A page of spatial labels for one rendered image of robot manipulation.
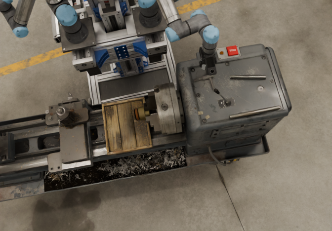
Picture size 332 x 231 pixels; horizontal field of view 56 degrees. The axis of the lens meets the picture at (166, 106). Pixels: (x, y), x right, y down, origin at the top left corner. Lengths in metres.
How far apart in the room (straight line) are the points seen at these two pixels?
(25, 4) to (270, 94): 1.40
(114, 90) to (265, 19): 1.80
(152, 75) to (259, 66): 1.34
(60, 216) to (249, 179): 1.73
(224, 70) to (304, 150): 1.55
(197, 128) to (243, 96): 0.32
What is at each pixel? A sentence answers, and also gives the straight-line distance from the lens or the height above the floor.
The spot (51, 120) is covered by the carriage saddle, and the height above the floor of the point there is 0.91.
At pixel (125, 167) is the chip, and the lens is 2.40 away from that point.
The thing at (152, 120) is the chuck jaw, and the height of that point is 1.10.
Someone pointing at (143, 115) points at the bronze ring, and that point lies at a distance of 1.91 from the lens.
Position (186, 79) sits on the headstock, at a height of 1.25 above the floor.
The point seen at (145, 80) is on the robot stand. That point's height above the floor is 0.21.
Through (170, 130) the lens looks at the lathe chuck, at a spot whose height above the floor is 1.13.
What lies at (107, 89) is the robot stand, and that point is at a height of 0.21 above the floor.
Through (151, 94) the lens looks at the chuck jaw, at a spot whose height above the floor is 1.20.
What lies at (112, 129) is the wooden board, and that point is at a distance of 2.16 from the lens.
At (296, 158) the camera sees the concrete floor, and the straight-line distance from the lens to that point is 3.15.
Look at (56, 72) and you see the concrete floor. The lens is 3.50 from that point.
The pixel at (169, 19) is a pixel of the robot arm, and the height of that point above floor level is 1.65.
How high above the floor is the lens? 2.92
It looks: 70 degrees down
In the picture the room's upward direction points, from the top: 8 degrees counter-clockwise
